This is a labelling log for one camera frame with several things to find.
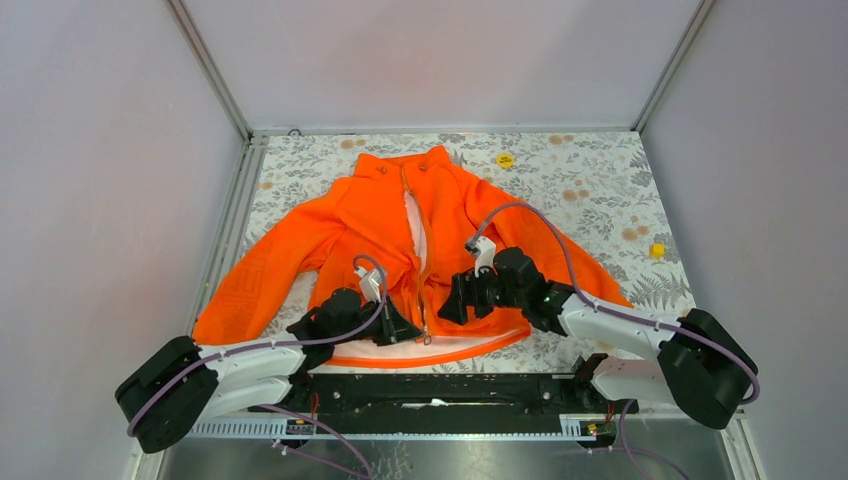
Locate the small yellow cube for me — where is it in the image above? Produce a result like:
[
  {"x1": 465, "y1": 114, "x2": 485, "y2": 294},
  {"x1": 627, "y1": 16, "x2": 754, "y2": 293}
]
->
[{"x1": 649, "y1": 243, "x2": 666, "y2": 259}]

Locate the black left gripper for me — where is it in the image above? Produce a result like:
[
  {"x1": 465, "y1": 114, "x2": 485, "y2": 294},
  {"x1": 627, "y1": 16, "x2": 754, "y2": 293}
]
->
[{"x1": 332, "y1": 294, "x2": 422, "y2": 347}]

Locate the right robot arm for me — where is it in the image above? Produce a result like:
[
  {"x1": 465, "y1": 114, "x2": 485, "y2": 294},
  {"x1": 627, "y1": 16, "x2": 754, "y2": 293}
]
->
[{"x1": 438, "y1": 238, "x2": 759, "y2": 430}]

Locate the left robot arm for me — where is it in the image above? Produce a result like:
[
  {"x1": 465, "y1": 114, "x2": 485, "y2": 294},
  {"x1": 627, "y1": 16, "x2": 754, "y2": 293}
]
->
[{"x1": 114, "y1": 288, "x2": 423, "y2": 453}]

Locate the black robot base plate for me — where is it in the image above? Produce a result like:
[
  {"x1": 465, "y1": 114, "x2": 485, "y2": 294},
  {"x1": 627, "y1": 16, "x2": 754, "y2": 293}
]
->
[{"x1": 277, "y1": 373, "x2": 626, "y2": 424}]

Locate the yellow round sticker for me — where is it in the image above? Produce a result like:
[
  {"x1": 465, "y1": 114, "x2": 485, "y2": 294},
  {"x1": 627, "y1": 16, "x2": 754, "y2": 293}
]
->
[{"x1": 495, "y1": 152, "x2": 515, "y2": 169}]

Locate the aluminium frame post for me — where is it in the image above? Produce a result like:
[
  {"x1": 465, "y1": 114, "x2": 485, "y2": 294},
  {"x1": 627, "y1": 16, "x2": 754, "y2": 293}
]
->
[
  {"x1": 630, "y1": 0, "x2": 717, "y2": 134},
  {"x1": 164, "y1": 0, "x2": 253, "y2": 142}
]

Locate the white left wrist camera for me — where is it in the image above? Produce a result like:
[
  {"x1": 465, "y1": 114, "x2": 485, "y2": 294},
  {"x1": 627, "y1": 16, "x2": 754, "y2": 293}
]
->
[{"x1": 355, "y1": 267, "x2": 383, "y2": 303}]

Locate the floral patterned table mat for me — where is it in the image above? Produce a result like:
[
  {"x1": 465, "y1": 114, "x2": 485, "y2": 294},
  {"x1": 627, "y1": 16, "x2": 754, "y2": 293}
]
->
[{"x1": 244, "y1": 132, "x2": 695, "y2": 374}]

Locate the aluminium frame post right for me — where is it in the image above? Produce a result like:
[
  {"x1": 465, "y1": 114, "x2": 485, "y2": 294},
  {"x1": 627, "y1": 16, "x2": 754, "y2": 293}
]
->
[{"x1": 630, "y1": 0, "x2": 717, "y2": 134}]

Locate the orange zip jacket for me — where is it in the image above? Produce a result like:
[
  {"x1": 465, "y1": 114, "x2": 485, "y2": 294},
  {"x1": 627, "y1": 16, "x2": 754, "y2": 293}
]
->
[{"x1": 192, "y1": 146, "x2": 625, "y2": 369}]

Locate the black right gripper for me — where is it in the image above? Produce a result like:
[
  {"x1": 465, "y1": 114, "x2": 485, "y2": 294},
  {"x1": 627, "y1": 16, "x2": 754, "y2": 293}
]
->
[{"x1": 437, "y1": 260, "x2": 527, "y2": 326}]

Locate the aluminium frame post left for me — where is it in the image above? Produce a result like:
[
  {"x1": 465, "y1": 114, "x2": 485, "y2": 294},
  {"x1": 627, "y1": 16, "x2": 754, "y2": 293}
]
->
[{"x1": 164, "y1": 0, "x2": 253, "y2": 142}]

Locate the slotted metal cable rail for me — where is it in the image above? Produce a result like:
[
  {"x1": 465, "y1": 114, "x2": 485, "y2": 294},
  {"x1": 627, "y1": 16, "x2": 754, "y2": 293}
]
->
[{"x1": 188, "y1": 410, "x2": 596, "y2": 442}]

